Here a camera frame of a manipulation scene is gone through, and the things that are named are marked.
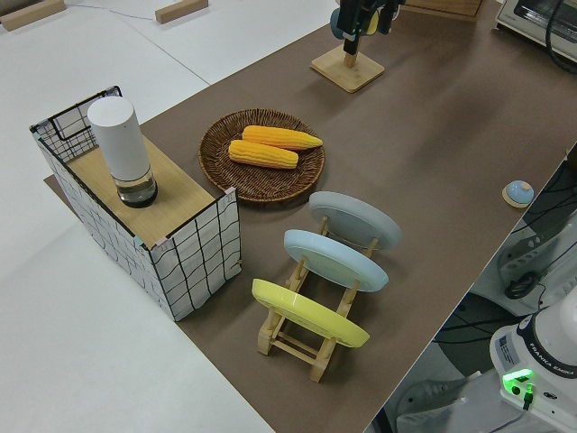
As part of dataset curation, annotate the yellow corn cob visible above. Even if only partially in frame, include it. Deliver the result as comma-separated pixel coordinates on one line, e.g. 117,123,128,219
242,125,325,152
228,139,300,170

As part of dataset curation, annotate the brown table mat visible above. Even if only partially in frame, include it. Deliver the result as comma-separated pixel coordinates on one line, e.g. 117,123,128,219
43,0,577,433

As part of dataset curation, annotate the light wooden drawer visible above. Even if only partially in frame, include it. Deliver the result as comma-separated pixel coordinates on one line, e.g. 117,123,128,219
398,0,482,19

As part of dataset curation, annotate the light blue plate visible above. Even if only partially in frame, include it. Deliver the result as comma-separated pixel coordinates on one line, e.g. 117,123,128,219
283,229,389,294

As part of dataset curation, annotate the brown wicker basket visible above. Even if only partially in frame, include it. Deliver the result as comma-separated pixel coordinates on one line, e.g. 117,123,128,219
198,108,326,207

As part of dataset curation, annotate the black oven cable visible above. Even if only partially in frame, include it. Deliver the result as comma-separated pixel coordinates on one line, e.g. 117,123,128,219
543,0,577,78

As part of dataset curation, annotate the grey plate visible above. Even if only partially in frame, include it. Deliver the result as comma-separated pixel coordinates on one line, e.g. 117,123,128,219
307,190,403,253

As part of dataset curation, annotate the wooden plate rack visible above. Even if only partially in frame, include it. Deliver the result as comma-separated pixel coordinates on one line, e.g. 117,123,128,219
257,215,380,383

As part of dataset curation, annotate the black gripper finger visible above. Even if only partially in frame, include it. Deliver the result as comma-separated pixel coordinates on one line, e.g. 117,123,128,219
377,0,401,33
338,0,362,41

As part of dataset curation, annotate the light wooden block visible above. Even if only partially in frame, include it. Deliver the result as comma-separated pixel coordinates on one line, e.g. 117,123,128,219
0,0,66,32
154,0,209,24

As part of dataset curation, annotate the white toaster oven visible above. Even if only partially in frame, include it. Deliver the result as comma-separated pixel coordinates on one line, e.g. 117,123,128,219
493,0,577,49

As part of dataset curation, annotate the wire grid wooden shelf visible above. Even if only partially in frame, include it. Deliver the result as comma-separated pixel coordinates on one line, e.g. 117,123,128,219
29,84,243,322

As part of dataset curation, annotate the wooden mug rack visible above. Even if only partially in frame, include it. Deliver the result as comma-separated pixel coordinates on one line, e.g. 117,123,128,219
309,35,386,95

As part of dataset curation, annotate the yellow plate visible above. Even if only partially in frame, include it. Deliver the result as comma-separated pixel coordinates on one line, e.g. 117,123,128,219
251,278,371,349

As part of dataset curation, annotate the blue mug yellow inside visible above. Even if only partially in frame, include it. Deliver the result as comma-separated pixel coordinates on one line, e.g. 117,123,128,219
330,6,382,40

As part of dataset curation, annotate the white cylinder bottle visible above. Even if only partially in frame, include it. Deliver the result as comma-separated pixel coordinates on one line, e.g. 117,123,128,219
87,98,159,209

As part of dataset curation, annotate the blue wooden desk bell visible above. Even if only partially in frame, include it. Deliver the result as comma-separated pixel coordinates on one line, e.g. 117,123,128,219
501,180,536,208

